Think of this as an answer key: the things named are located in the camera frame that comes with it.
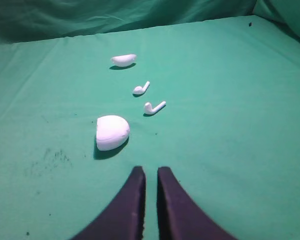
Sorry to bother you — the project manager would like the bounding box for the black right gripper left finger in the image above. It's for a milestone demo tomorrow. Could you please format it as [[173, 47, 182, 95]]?
[[72, 166, 146, 240]]

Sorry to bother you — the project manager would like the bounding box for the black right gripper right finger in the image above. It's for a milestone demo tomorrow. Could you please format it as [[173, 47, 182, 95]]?
[[156, 166, 235, 240]]

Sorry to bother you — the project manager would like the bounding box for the white earphone case body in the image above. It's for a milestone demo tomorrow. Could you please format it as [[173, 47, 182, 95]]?
[[95, 115, 130, 151]]

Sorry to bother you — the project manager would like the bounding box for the white earbud near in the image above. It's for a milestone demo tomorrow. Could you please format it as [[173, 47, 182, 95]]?
[[143, 101, 166, 115]]

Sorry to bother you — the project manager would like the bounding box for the white earbud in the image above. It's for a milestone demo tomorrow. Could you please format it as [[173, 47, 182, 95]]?
[[143, 101, 166, 115], [132, 81, 150, 95]]

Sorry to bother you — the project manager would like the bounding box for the green table cloth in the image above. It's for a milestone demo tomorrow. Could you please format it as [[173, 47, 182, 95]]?
[[0, 15, 300, 240]]

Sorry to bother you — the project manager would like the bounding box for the white earbud far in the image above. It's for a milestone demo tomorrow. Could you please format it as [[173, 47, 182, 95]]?
[[132, 81, 150, 95]]

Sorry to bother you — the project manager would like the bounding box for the green backdrop curtain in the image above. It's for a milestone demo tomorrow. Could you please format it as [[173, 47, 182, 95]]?
[[0, 0, 300, 44]]

